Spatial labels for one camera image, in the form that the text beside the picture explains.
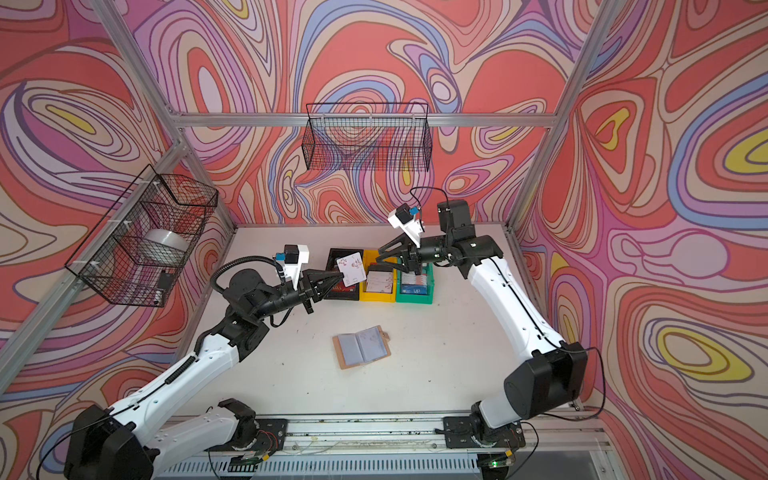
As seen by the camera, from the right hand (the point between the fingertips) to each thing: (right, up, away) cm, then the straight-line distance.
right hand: (383, 262), depth 69 cm
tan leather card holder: (-4, -26, +20) cm, 33 cm away
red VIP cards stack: (-10, -6, -1) cm, 11 cm away
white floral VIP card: (-7, -1, -3) cm, 8 cm away
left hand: (-9, -4, -3) cm, 10 cm away
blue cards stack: (+10, -9, +32) cm, 34 cm away
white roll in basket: (-52, +4, +2) cm, 53 cm away
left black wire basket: (-63, 0, -2) cm, 63 cm away
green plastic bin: (+11, -13, +27) cm, 32 cm away
